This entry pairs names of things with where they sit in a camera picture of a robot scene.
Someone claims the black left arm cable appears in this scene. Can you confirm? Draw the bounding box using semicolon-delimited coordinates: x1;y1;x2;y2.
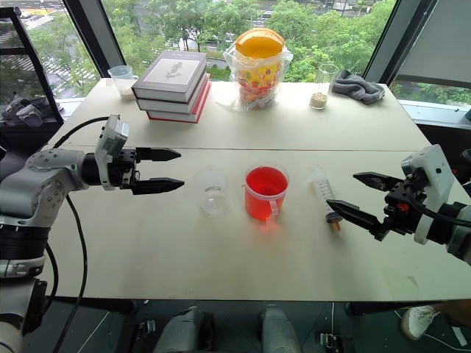
52;116;111;353

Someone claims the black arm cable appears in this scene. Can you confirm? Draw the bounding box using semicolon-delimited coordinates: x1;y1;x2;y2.
414;198;471;226
52;116;111;353

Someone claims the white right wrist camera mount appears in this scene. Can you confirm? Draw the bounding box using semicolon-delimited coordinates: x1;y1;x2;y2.
400;144;452;244

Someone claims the grey rounded shape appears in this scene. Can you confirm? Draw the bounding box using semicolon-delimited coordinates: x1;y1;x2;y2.
152;306;208;353
261;306;303;353

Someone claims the thin book with red cover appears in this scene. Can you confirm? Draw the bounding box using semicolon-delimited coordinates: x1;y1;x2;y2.
146;82;213;124

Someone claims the small clear plastic cup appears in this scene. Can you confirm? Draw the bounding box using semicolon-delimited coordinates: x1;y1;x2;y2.
193;165;228;219

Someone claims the white sneaker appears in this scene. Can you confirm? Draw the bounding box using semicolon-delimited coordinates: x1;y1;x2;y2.
400;304;441;341

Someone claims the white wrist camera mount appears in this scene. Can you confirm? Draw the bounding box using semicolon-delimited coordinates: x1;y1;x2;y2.
93;113;130;191
400;144;452;244

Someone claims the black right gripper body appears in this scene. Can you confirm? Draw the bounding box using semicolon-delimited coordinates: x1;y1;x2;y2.
383;172;430;237

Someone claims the orange-lidded candy jar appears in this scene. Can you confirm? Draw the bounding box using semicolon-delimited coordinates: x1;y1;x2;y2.
233;27;287;110

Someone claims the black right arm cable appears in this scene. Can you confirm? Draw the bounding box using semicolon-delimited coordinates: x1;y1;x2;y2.
414;198;471;226

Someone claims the clear measuring cup with grains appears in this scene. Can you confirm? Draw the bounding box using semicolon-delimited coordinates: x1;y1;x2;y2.
107;65;139;101

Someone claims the clear plastic bag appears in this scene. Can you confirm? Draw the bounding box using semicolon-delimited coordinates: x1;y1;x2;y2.
216;40;294;113

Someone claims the tall glass cylinder with grains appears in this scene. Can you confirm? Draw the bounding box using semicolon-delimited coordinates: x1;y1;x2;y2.
309;63;340;110

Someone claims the clear plastic syringe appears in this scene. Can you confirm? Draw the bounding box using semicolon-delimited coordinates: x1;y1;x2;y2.
308;165;345;237

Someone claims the grey cloth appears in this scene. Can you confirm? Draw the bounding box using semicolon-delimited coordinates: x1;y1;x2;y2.
330;69;386;106

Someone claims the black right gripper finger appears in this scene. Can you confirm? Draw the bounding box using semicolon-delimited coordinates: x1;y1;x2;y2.
326;199;391;242
353;172;400;193

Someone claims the grey roller blind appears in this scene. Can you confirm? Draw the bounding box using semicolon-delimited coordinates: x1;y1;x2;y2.
398;0;471;79

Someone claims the black metal frame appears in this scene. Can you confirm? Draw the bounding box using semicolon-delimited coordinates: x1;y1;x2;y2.
0;6;64;126

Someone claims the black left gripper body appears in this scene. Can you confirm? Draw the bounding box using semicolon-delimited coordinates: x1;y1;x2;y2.
108;147;142;190

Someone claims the grey hardcover book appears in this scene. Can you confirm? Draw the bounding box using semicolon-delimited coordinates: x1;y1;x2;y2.
131;50;208;105

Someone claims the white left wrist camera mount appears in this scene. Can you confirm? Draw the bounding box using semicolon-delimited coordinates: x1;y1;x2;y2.
93;113;130;191

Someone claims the red plastic measuring cup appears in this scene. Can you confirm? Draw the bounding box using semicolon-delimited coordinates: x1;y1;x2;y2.
243;165;290;224

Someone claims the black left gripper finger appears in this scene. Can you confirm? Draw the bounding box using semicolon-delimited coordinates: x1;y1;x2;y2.
135;147;183;165
130;177;185;196

